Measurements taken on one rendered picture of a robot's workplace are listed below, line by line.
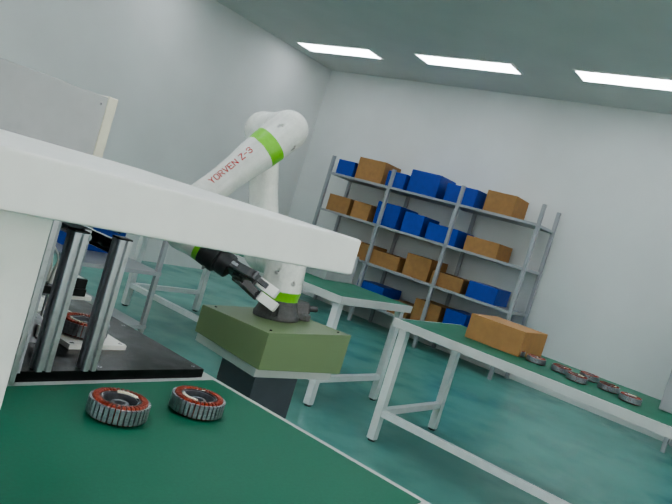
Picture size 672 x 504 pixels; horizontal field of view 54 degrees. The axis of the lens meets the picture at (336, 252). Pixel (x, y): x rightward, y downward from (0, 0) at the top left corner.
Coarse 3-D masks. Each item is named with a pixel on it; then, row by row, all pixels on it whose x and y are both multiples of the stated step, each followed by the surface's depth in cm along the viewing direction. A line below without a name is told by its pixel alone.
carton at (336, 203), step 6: (330, 198) 888; (336, 198) 882; (342, 198) 877; (348, 198) 871; (330, 204) 887; (336, 204) 881; (342, 204) 876; (348, 204) 870; (336, 210) 880; (342, 210) 874; (348, 210) 871
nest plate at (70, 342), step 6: (66, 336) 149; (72, 336) 150; (108, 336) 159; (60, 342) 146; (66, 342) 145; (72, 342) 146; (78, 342) 147; (108, 342) 154; (114, 342) 156; (120, 342) 157; (72, 348) 145; (78, 348) 146; (102, 348) 151; (108, 348) 152; (114, 348) 154; (120, 348) 155
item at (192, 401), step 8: (176, 392) 133; (184, 392) 134; (192, 392) 138; (200, 392) 139; (208, 392) 139; (176, 400) 131; (184, 400) 130; (192, 400) 131; (200, 400) 136; (208, 400) 138; (216, 400) 136; (224, 400) 138; (176, 408) 131; (184, 408) 131; (192, 408) 130; (200, 408) 130; (208, 408) 131; (216, 408) 132; (192, 416) 131; (200, 416) 130; (208, 416) 131; (216, 416) 133
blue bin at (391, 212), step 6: (378, 204) 840; (390, 204) 829; (378, 210) 839; (390, 210) 827; (396, 210) 822; (402, 210) 822; (408, 210) 832; (384, 216) 832; (390, 216) 826; (396, 216) 820; (402, 216) 826; (384, 222) 830; (390, 222) 825; (396, 222) 819; (396, 228) 823
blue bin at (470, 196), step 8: (448, 184) 785; (448, 192) 784; (456, 192) 777; (464, 192) 771; (472, 192) 764; (480, 192) 765; (448, 200) 782; (456, 200) 776; (464, 200) 769; (472, 200) 763; (480, 200) 770; (480, 208) 775
